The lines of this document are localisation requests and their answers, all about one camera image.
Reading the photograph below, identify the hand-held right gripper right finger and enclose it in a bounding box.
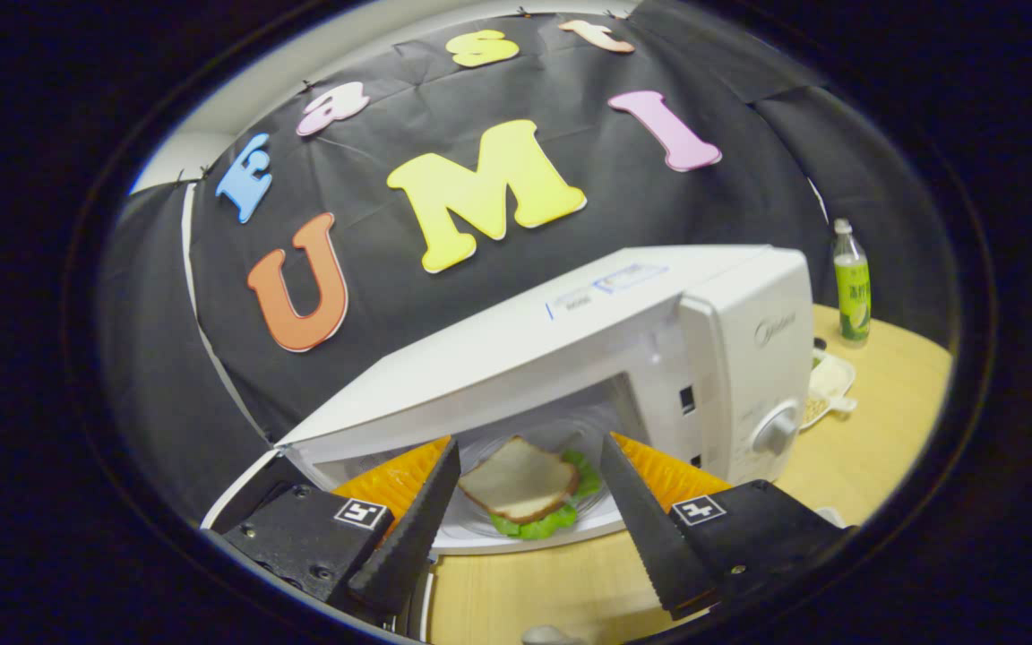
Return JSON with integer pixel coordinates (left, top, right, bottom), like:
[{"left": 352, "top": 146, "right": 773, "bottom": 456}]
[{"left": 599, "top": 433, "right": 848, "bottom": 621}]

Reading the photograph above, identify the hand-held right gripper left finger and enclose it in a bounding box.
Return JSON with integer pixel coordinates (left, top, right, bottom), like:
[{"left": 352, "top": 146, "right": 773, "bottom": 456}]
[{"left": 220, "top": 436, "right": 461, "bottom": 619}]

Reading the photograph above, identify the lettuce sandwich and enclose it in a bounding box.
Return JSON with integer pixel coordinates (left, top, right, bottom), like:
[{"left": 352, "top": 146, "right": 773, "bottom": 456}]
[{"left": 458, "top": 436, "right": 604, "bottom": 540}]

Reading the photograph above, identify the white microwave oven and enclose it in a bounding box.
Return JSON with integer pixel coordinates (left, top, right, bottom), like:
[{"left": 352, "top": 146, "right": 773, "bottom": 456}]
[{"left": 201, "top": 244, "right": 814, "bottom": 639}]

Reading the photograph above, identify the white divided grain dish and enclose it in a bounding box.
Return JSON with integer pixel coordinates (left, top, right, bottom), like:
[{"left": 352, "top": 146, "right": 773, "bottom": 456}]
[{"left": 801, "top": 345, "right": 859, "bottom": 431}]

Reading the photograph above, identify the green label drink bottle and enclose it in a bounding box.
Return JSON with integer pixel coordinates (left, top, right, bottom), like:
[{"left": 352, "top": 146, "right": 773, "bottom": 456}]
[{"left": 832, "top": 218, "right": 872, "bottom": 348}]

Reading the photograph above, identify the black backdrop cloth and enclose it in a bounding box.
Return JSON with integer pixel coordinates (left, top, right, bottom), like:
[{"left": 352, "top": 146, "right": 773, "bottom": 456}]
[{"left": 99, "top": 4, "right": 960, "bottom": 529}]

